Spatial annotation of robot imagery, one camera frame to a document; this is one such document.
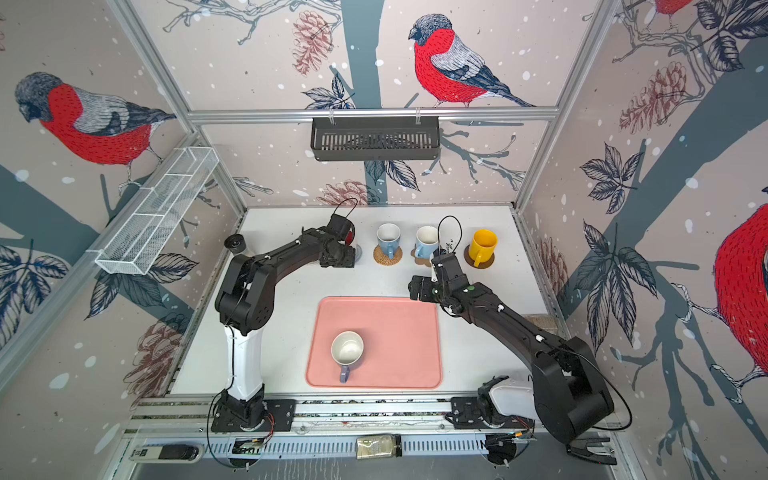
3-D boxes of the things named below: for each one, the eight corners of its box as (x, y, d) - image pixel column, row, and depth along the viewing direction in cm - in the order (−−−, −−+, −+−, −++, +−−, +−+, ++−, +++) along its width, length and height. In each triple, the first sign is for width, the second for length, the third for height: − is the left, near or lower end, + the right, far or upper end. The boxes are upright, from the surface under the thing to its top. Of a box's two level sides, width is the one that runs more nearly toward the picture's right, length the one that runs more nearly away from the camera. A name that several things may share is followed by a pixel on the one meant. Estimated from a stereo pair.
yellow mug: (467, 271, 102) (473, 255, 95) (469, 244, 110) (474, 227, 103) (490, 275, 101) (497, 260, 94) (490, 247, 109) (497, 231, 102)
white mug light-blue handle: (416, 267, 105) (417, 248, 96) (414, 244, 112) (416, 225, 103) (436, 267, 105) (440, 248, 96) (434, 244, 112) (437, 225, 103)
